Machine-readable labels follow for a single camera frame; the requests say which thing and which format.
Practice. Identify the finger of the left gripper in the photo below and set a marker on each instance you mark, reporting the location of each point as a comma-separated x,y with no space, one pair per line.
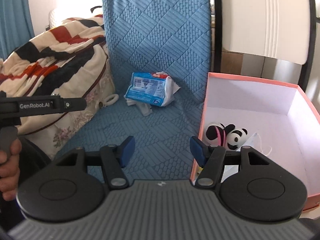
74,104

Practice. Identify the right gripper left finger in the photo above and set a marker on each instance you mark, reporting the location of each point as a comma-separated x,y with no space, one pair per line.
114,159

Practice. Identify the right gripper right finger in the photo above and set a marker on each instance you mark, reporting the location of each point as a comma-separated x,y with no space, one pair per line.
211,160

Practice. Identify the panda plush toy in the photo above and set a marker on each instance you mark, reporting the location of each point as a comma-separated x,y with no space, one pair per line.
229,137

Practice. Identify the white tissue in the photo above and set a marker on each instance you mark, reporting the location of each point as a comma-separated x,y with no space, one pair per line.
144,108

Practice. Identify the blue tissue pack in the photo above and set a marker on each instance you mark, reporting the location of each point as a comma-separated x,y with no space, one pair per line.
157,89

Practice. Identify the white face mask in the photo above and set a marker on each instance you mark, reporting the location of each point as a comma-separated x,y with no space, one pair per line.
255,142

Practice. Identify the person left hand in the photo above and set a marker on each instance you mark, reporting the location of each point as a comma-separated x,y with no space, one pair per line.
10,171

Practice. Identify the floral lace cushion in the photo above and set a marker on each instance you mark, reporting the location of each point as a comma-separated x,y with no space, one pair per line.
87,75

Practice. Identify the striped red black blanket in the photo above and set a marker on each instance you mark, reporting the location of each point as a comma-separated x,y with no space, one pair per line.
26,67

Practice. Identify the blue curtain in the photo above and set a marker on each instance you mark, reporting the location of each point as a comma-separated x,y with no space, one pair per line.
16,26

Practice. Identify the pink cardboard box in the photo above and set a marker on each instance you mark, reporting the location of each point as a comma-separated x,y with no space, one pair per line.
280,112

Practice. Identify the white quilted sofa back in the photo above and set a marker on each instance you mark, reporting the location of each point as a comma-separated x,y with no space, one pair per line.
54,18

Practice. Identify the blue quilted seat cushion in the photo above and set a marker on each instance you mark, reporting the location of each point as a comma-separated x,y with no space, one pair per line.
171,36

